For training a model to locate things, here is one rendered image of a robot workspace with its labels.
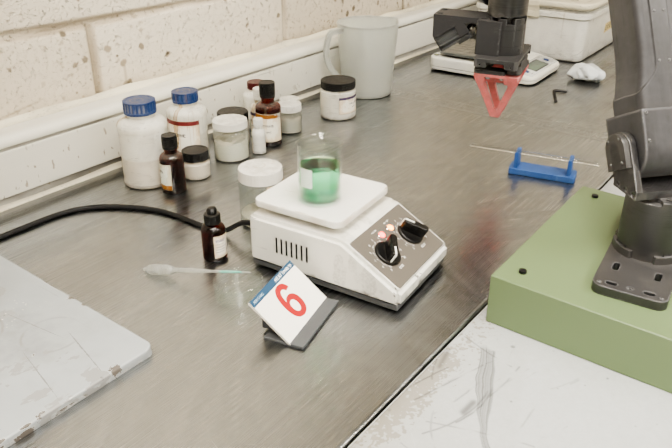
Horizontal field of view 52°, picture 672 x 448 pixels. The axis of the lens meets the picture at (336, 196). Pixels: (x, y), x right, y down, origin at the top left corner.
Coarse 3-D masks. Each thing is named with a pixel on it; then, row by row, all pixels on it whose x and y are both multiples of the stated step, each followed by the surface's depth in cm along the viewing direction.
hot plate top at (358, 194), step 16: (352, 176) 85; (272, 192) 81; (288, 192) 81; (352, 192) 81; (368, 192) 81; (384, 192) 82; (272, 208) 78; (288, 208) 77; (304, 208) 77; (320, 208) 77; (336, 208) 77; (352, 208) 77; (320, 224) 76; (336, 224) 75
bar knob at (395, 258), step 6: (390, 234) 76; (390, 240) 75; (396, 240) 76; (378, 246) 76; (384, 246) 76; (390, 246) 75; (396, 246) 75; (378, 252) 75; (384, 252) 76; (390, 252) 74; (396, 252) 74; (384, 258) 75; (390, 258) 74; (396, 258) 76; (390, 264) 75; (396, 264) 75
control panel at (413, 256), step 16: (400, 208) 83; (384, 224) 80; (368, 240) 76; (384, 240) 78; (400, 240) 79; (432, 240) 81; (368, 256) 75; (416, 256) 78; (384, 272) 74; (400, 272) 75
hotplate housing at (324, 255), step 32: (256, 224) 80; (288, 224) 78; (352, 224) 78; (256, 256) 82; (288, 256) 79; (320, 256) 77; (352, 256) 74; (352, 288) 76; (384, 288) 73; (416, 288) 78
